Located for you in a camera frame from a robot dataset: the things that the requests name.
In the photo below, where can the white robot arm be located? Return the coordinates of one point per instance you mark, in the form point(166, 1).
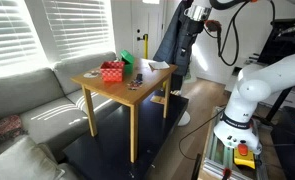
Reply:
point(254, 84)

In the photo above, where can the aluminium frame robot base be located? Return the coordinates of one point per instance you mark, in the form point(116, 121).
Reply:
point(218, 158)

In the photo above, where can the Santa Claus sticker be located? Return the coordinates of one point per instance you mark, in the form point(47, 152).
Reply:
point(134, 85)

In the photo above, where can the white paper sheet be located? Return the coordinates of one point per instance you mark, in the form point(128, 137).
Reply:
point(159, 65)

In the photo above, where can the green plastic box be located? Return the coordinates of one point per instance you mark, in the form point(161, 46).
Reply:
point(128, 59)

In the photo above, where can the red woven basket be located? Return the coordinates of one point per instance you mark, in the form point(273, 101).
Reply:
point(112, 71)

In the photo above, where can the white front door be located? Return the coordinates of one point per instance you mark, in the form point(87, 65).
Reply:
point(147, 18)

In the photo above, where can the black coffee table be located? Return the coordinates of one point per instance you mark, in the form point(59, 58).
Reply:
point(107, 155)

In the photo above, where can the white window blinds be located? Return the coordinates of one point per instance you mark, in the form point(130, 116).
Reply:
point(36, 33)

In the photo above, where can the grey fabric sofa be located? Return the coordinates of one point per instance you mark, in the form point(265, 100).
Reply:
point(52, 112)

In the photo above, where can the yellow black emergency stop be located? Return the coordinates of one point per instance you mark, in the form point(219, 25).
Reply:
point(244, 156)

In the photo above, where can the patterned red cushion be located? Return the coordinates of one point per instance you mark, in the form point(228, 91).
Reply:
point(10, 128)

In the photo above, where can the black exercise machine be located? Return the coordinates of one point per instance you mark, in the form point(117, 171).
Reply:
point(278, 59)

